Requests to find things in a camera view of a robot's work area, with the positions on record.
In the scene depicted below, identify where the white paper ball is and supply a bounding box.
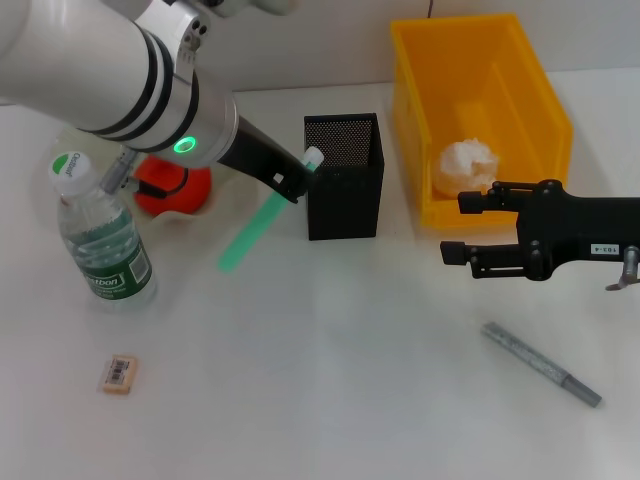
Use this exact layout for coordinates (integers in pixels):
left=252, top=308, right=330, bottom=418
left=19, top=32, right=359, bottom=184
left=437, top=139, right=501, bottom=197

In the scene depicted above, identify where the clear water bottle green label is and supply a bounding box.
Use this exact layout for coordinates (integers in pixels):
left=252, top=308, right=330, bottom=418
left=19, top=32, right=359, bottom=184
left=47, top=151, right=157, bottom=314

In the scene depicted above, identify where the yellow plastic storage bin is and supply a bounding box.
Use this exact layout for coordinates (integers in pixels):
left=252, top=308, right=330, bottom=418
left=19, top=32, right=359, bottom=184
left=389, top=13, right=575, bottom=230

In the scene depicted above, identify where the grey marker pen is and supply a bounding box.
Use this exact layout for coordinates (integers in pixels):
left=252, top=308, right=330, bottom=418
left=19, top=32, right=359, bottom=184
left=480, top=320, right=603, bottom=409

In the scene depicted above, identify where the translucent green wavy fruit bowl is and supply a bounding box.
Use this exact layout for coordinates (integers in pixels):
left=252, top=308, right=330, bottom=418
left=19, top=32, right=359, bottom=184
left=37, top=124, right=262, bottom=226

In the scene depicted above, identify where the black mesh pen holder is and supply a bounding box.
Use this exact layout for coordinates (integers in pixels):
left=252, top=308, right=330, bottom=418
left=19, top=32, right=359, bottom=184
left=303, top=112, right=385, bottom=242

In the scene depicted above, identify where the silver connector plug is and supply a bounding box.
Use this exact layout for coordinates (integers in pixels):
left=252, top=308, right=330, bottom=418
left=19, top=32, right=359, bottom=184
left=622, top=245, right=640, bottom=284
left=99, top=149, right=139, bottom=194

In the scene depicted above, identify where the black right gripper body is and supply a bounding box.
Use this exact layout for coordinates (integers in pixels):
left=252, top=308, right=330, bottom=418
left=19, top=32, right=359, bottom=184
left=514, top=178, right=640, bottom=284

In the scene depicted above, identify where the beige eraser with barcode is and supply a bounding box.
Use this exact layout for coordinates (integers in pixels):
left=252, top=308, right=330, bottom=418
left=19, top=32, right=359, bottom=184
left=97, top=353, right=139, bottom=396

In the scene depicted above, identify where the red-orange fruit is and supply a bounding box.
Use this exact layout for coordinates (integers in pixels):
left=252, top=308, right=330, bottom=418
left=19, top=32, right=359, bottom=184
left=133, top=154, right=214, bottom=217

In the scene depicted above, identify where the light green pen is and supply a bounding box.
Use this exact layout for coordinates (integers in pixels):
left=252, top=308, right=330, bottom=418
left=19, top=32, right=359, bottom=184
left=217, top=146, right=325, bottom=274

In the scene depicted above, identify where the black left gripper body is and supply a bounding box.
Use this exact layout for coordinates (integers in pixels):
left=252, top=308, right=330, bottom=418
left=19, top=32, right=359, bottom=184
left=217, top=117, right=302, bottom=190

